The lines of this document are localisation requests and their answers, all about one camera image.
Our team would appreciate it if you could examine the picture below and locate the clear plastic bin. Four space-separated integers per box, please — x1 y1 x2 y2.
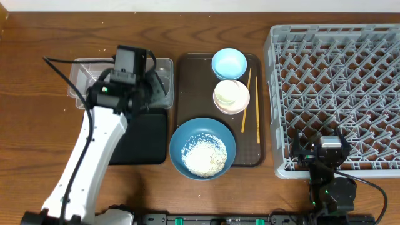
69 58 174 109

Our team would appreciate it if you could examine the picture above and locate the grey dishwasher rack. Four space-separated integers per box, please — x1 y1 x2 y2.
264 24 399 179

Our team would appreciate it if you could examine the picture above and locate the black tray bin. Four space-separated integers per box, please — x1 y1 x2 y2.
109 108 168 165

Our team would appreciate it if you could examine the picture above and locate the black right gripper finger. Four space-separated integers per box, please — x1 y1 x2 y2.
291 129 301 154
335 126 351 153

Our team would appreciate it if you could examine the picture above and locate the cream white cup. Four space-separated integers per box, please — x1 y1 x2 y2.
214 80 239 105

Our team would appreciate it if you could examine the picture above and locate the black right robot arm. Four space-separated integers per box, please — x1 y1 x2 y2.
290 128 357 224

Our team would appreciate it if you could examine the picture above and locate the wooden chopstick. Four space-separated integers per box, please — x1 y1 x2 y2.
241 67 253 133
255 76 261 144

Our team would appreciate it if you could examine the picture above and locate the dark blue plate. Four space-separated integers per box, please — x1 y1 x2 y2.
169 117 237 181

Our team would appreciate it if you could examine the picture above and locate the white napkin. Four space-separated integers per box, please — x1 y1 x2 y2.
145 71 168 106

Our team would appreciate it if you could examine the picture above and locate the light blue bowl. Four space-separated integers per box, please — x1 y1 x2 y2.
211 48 248 80

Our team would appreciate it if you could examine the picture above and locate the rice pile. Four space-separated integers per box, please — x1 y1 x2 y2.
181 133 228 178

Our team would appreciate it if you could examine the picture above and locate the dark brown serving tray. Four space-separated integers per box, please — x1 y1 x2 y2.
174 53 266 167

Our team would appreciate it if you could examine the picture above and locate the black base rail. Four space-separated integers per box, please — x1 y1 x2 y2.
133 212 375 225

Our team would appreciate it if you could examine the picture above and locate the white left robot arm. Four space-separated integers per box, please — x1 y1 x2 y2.
21 45 167 225

